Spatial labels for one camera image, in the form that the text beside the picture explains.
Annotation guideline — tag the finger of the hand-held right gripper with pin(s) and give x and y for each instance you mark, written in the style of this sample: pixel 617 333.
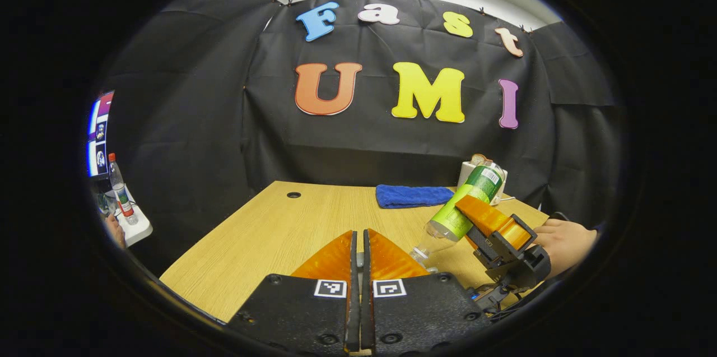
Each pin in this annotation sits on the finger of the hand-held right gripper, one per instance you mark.
pixel 480 245
pixel 493 219

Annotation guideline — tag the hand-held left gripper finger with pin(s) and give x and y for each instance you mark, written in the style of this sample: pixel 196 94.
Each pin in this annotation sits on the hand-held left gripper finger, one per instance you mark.
pixel 353 290
pixel 366 301

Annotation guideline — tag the green label water bottle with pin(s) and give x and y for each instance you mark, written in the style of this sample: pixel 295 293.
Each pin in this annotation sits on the green label water bottle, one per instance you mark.
pixel 465 205

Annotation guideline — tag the clear bottle with red cap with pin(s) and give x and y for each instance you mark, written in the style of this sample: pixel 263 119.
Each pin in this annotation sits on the clear bottle with red cap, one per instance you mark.
pixel 120 191

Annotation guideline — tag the white toaster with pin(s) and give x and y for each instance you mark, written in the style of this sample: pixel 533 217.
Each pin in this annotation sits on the white toaster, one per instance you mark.
pixel 464 172

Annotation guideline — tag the toasted bread slice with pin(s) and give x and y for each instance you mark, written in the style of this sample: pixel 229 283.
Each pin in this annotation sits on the toasted bread slice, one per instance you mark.
pixel 479 158

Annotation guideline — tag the blue towel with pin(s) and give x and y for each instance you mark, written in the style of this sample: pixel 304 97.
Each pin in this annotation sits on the blue towel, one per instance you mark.
pixel 409 197

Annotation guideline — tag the white side table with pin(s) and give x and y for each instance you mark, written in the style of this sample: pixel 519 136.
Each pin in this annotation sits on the white side table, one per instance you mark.
pixel 137 231

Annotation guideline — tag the black backdrop cloth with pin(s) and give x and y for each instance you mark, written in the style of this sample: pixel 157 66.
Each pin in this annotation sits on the black backdrop cloth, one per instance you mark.
pixel 196 121

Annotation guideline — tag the computer monitor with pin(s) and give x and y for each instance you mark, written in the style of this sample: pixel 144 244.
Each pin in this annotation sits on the computer monitor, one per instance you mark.
pixel 99 138

